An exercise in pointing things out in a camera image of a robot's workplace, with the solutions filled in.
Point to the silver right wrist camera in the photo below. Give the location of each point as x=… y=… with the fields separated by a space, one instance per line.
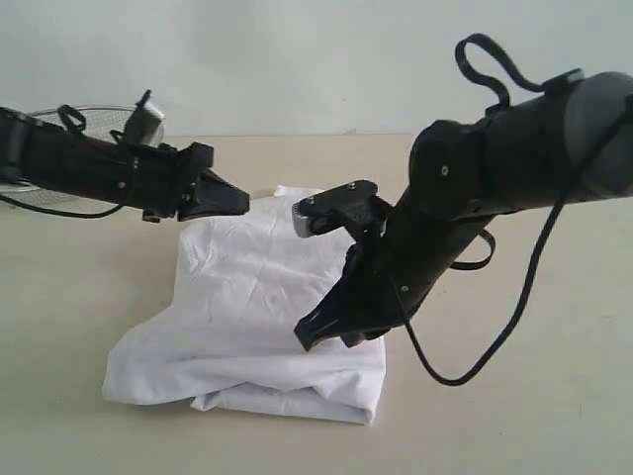
x=354 y=206

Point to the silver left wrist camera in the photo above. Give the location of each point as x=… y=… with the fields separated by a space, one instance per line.
x=144 y=125

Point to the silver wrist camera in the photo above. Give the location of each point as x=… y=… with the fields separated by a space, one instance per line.
x=354 y=206
x=144 y=125

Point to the white t-shirt red logo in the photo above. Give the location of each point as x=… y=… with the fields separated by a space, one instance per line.
x=227 y=339

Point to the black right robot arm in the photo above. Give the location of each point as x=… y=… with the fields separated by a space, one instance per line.
x=459 y=178

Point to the metal wire mesh basket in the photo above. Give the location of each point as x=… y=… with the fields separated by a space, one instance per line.
x=60 y=156

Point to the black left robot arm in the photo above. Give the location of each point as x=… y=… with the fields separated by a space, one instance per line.
x=161 y=181

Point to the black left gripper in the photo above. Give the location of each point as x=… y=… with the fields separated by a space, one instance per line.
x=166 y=182

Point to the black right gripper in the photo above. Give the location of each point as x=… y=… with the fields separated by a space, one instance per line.
x=375 y=294

